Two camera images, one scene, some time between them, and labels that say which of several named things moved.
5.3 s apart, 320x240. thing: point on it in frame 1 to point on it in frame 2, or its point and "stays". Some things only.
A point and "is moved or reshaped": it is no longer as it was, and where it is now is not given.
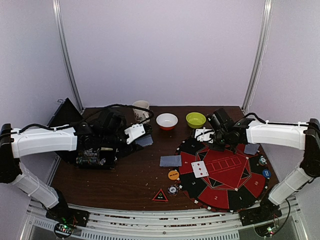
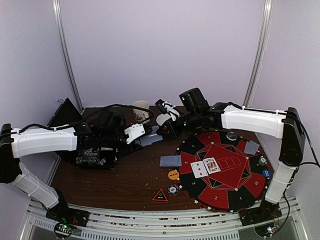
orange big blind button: x=173 y=175 stays
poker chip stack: x=172 y=190 stays
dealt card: x=170 y=161 stays
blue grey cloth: x=145 y=141 is moved or reshaped
